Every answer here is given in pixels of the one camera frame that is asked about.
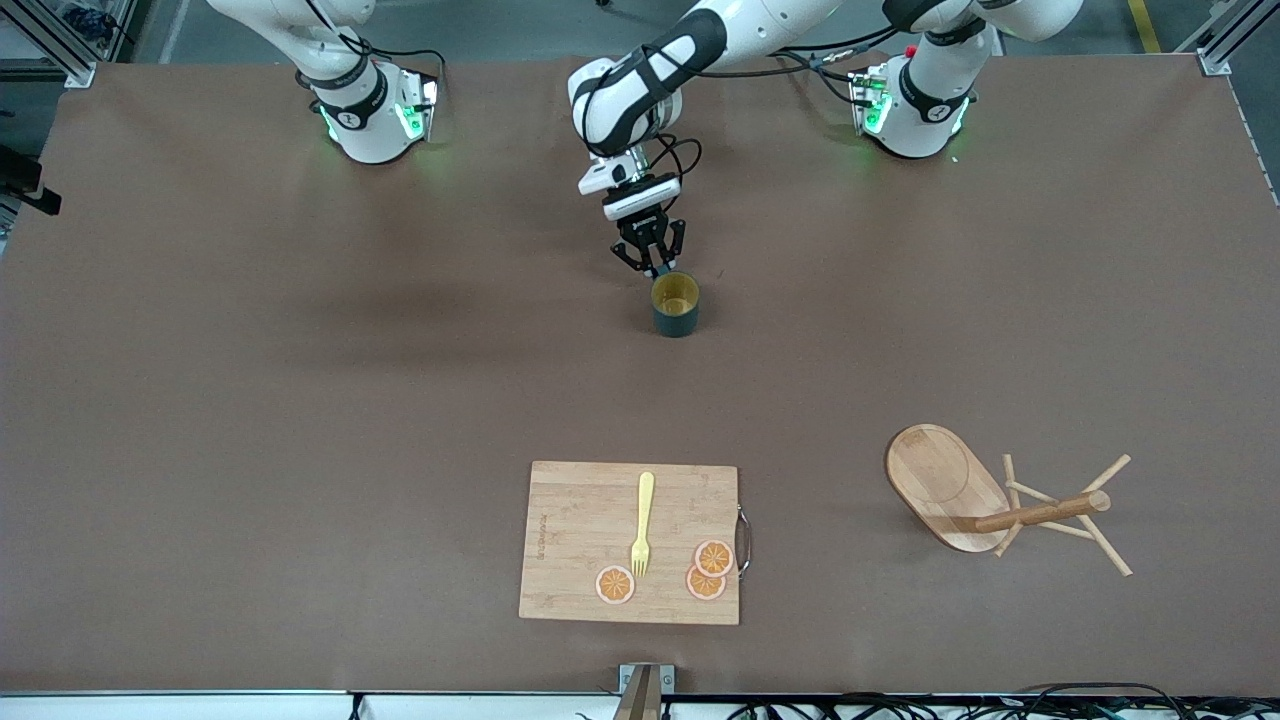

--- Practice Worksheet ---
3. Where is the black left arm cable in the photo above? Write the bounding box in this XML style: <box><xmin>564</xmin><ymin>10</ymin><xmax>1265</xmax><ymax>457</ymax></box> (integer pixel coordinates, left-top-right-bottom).
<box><xmin>640</xmin><ymin>133</ymin><xmax>706</xmax><ymax>216</ymax></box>

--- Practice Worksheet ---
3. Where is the wooden mug tree rack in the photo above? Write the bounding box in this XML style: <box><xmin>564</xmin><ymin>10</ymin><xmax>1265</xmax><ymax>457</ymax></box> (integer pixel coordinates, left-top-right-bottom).
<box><xmin>885</xmin><ymin>424</ymin><xmax>1134</xmax><ymax>578</ymax></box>

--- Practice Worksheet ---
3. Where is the dark teal cup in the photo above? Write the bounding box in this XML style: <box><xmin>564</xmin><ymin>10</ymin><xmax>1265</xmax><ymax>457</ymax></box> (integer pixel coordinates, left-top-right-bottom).
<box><xmin>652</xmin><ymin>271</ymin><xmax>701</xmax><ymax>338</ymax></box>

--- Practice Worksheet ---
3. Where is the yellow plastic fork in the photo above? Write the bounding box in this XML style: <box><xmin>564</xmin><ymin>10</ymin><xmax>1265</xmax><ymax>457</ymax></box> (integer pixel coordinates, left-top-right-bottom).
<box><xmin>630</xmin><ymin>472</ymin><xmax>656</xmax><ymax>578</ymax></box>

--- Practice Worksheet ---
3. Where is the black floor cable bundle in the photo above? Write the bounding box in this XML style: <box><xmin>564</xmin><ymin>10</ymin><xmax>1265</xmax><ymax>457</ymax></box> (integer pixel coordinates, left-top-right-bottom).
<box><xmin>725</xmin><ymin>683</ymin><xmax>1280</xmax><ymax>720</ymax></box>

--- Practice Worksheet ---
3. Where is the black base cable bundle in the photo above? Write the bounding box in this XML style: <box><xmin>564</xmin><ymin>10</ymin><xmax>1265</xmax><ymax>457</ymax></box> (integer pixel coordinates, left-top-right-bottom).
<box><xmin>780</xmin><ymin>48</ymin><xmax>863</xmax><ymax>107</ymax></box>

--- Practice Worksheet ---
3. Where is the aluminium frame profile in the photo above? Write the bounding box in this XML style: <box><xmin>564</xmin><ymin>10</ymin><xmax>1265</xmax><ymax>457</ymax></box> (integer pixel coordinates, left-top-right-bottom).
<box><xmin>0</xmin><ymin>0</ymin><xmax>101</xmax><ymax>89</ymax></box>
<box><xmin>1178</xmin><ymin>0</ymin><xmax>1263</xmax><ymax>77</ymax></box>

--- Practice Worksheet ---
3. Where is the metal camera pole bracket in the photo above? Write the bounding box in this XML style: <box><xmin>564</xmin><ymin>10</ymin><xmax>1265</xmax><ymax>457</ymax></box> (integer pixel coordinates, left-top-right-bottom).
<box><xmin>612</xmin><ymin>663</ymin><xmax>677</xmax><ymax>720</ymax></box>

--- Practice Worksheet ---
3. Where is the silver base connector block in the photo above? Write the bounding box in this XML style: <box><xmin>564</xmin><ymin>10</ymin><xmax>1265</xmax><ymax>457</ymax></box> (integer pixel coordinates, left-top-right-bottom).
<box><xmin>848</xmin><ymin>66</ymin><xmax>893</xmax><ymax>137</ymax></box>
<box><xmin>395</xmin><ymin>68</ymin><xmax>441</xmax><ymax>141</ymax></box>

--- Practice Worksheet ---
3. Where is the bamboo cutting board with handle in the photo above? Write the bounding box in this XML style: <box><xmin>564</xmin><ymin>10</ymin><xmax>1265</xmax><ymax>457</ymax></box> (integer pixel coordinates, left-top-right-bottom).
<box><xmin>519</xmin><ymin>461</ymin><xmax>753</xmax><ymax>626</ymax></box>

